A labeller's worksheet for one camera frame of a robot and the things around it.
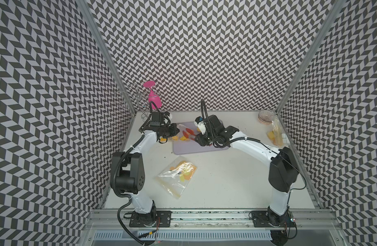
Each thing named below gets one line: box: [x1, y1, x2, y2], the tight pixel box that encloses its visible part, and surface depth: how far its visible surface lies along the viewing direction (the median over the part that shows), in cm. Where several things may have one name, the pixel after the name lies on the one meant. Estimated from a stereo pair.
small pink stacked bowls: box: [257, 109, 275, 126], surface depth 110 cm
